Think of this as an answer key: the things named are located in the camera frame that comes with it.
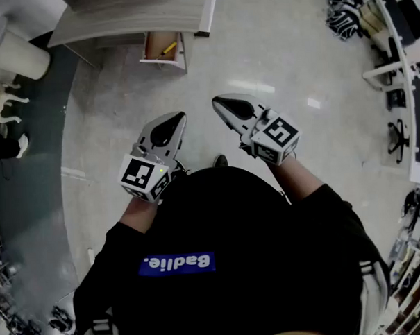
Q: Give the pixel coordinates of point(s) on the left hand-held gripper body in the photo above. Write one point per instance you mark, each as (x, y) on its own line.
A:
(144, 176)

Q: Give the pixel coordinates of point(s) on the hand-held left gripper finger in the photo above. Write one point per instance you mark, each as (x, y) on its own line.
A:
(147, 136)
(179, 137)

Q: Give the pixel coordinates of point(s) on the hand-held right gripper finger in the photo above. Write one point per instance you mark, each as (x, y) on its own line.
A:
(234, 122)
(250, 100)

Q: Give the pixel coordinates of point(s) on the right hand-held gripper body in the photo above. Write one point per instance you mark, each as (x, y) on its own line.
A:
(276, 139)

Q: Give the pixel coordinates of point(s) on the small wooden box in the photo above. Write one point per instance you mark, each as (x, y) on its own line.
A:
(156, 47)

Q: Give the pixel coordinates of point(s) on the yellow marker pen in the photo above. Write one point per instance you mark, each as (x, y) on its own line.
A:
(170, 47)

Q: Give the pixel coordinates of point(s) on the person's right forearm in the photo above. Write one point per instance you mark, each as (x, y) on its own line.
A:
(299, 180)

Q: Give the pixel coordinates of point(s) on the person's left forearm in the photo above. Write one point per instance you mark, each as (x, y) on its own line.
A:
(140, 215)

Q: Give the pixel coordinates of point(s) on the person's left black shoe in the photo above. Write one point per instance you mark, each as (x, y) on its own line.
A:
(182, 168)

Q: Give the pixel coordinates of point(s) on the person's black shoe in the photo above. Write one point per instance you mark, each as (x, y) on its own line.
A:
(221, 161)
(182, 168)

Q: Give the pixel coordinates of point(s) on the person's right black shoe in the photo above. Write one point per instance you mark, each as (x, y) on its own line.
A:
(221, 161)

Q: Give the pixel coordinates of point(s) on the person's black shirt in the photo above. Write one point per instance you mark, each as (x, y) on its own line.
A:
(233, 214)

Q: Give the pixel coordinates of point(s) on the black and white backpack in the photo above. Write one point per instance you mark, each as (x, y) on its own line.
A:
(343, 3)
(342, 24)

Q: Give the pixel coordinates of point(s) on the grey wooden desk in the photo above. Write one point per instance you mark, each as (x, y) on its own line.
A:
(130, 17)

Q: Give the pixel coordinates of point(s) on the black under-desk cabinet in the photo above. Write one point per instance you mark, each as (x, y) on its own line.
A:
(396, 99)

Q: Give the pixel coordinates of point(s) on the cardboard box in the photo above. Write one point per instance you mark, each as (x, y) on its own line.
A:
(372, 15)

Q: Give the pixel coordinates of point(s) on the white cylindrical bin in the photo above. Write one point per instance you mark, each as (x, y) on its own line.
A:
(21, 57)

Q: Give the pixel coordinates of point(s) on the long white office desk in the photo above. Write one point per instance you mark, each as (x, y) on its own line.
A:
(409, 68)

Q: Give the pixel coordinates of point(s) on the white animal-shaped stool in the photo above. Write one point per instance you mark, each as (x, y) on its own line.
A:
(0, 99)

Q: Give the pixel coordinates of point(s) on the black floor device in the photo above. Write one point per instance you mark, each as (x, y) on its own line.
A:
(60, 319)

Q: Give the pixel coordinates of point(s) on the black monitor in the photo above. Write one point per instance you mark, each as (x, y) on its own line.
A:
(412, 15)

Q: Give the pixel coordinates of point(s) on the metal equipment rack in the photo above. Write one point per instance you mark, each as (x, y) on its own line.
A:
(11, 311)

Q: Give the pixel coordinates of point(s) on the white metal shelf rack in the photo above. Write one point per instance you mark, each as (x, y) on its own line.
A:
(415, 286)

